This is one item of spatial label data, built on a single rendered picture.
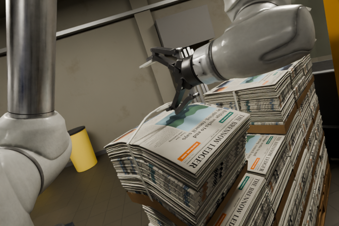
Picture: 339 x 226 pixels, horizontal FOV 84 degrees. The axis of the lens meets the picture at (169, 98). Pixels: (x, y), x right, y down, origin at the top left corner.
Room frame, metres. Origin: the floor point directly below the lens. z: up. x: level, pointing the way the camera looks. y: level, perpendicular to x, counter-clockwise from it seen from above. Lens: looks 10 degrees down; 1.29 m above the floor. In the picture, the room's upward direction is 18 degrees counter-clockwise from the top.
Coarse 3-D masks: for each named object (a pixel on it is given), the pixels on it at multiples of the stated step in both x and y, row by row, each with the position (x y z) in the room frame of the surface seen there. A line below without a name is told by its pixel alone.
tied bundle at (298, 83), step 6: (300, 60) 1.15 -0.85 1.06; (288, 66) 1.07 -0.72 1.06; (294, 66) 1.03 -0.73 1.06; (300, 66) 1.13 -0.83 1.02; (270, 72) 1.06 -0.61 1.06; (288, 72) 0.98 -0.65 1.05; (294, 72) 1.01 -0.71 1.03; (300, 72) 1.12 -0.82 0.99; (234, 78) 1.25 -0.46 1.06; (294, 78) 1.02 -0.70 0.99; (300, 78) 1.10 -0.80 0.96; (294, 84) 1.00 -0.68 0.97; (300, 84) 1.06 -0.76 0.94; (294, 90) 0.97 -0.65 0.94; (300, 90) 1.05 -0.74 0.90; (294, 96) 0.97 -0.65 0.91
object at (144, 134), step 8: (192, 104) 0.64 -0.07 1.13; (168, 112) 0.64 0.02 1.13; (184, 112) 0.59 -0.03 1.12; (160, 120) 0.59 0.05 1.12; (168, 120) 0.56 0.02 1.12; (144, 128) 0.57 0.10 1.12; (152, 128) 0.54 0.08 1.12; (160, 128) 0.52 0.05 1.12; (136, 136) 0.52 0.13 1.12; (144, 136) 0.50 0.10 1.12; (136, 144) 0.47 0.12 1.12; (128, 152) 0.52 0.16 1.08; (136, 152) 0.48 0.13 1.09; (136, 160) 0.49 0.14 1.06; (144, 160) 0.47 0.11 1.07; (136, 168) 0.51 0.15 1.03; (144, 168) 0.47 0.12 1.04; (144, 176) 0.49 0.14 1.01
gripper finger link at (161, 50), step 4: (152, 48) 0.54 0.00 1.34; (156, 48) 0.53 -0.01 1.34; (160, 48) 0.52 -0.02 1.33; (164, 48) 0.52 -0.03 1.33; (168, 48) 0.52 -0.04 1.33; (172, 48) 0.51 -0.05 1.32; (176, 48) 0.48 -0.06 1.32; (156, 52) 0.53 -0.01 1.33; (160, 52) 0.52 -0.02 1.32; (164, 52) 0.51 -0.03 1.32; (168, 52) 0.50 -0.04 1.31; (172, 52) 0.49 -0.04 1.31; (176, 52) 0.48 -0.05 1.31
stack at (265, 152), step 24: (264, 144) 0.75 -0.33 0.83; (288, 144) 0.79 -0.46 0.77; (312, 144) 1.09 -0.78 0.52; (264, 168) 0.60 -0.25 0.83; (288, 168) 0.74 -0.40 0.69; (312, 168) 0.99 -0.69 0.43; (240, 192) 0.53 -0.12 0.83; (264, 192) 0.55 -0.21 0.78; (312, 192) 0.93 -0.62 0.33; (240, 216) 0.45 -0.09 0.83; (264, 216) 0.52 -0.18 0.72; (288, 216) 0.64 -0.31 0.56; (312, 216) 0.86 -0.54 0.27
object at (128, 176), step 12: (132, 132) 0.59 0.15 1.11; (108, 144) 0.60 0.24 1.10; (120, 144) 0.54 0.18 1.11; (120, 156) 0.57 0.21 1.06; (120, 168) 0.60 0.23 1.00; (132, 168) 0.52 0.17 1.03; (120, 180) 0.62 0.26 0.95; (132, 180) 0.55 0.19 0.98; (132, 192) 0.58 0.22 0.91; (144, 192) 0.52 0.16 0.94
